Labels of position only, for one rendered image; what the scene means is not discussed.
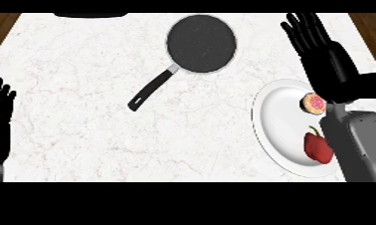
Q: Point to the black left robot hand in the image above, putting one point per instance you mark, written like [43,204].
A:
[5,116]

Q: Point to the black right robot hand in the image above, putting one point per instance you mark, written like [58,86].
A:
[324,63]

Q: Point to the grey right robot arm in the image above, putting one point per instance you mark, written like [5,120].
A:
[355,146]

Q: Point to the white plate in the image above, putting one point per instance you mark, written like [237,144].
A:
[283,126]

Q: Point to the red bell pepper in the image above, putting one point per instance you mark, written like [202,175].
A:
[317,148]

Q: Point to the black frying pan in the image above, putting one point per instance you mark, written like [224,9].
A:
[198,47]

